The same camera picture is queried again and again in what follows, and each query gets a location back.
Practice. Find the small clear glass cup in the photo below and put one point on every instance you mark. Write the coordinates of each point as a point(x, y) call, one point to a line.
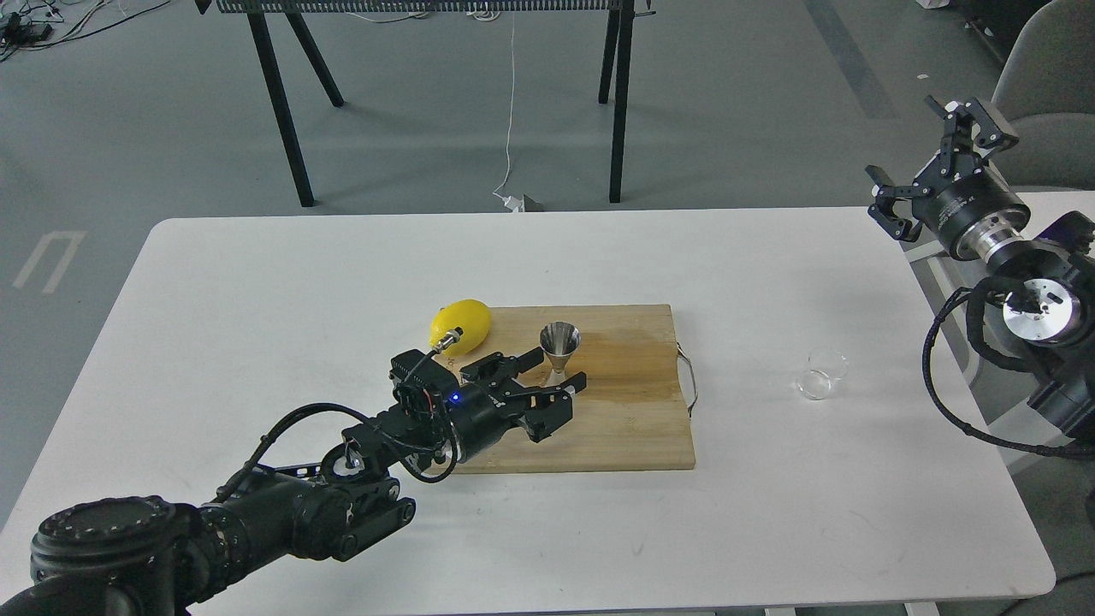
point(825, 370)

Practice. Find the grey office chair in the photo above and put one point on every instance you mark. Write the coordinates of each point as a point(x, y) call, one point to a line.
point(1045, 91)

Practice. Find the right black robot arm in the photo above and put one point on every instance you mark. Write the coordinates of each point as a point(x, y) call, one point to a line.
point(1032, 312)

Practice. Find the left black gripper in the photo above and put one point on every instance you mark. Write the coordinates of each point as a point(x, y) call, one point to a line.
point(492, 401)

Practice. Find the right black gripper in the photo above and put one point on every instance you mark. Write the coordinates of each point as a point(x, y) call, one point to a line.
point(971, 211)

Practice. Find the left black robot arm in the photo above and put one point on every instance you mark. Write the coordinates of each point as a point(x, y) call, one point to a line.
point(146, 556)

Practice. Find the yellow lemon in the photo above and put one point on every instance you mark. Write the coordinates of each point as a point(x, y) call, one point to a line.
point(460, 328)

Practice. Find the bamboo cutting board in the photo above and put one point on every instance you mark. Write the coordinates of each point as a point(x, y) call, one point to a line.
point(632, 416)

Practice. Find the black metal frame table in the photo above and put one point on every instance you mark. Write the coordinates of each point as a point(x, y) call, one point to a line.
point(341, 53)

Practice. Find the steel double jigger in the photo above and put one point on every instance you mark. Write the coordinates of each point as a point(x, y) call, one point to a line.
point(558, 341)

